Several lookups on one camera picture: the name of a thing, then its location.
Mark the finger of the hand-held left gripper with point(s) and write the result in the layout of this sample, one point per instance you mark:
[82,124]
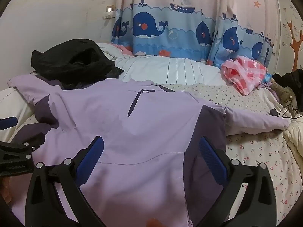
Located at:
[8,122]
[28,140]

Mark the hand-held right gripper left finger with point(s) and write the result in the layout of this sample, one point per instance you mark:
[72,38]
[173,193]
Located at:
[91,156]

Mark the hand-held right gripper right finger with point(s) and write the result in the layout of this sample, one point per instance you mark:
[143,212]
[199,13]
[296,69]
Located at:
[211,160]

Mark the purple two-tone jacket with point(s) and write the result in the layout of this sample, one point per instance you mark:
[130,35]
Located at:
[118,127]

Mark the cherry print bed sheet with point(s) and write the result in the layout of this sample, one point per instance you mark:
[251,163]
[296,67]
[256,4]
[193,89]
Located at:
[255,151]

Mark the black charger adapter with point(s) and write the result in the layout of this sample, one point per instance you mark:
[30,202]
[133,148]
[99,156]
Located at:
[274,112]

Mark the cream quilted blanket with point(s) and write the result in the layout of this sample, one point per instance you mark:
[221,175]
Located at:
[294,137]

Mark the black garment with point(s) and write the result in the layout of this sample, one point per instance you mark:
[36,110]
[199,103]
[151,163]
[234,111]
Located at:
[71,61]

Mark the pink checked cloth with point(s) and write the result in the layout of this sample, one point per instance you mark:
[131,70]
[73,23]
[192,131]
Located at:
[239,75]

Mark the olive garment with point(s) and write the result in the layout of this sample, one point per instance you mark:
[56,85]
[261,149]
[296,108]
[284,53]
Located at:
[284,94]

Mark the light blue cloth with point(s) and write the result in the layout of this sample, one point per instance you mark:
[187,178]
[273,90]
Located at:
[268,78]

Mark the dark padded jacket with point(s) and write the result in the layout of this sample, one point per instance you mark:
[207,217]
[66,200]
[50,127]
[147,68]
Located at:
[293,80]

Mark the whale print curtain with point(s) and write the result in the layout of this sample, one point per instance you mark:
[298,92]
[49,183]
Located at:
[151,28]

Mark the orange tree wall sticker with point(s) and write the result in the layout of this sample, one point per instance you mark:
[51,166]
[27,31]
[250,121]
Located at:
[296,45]

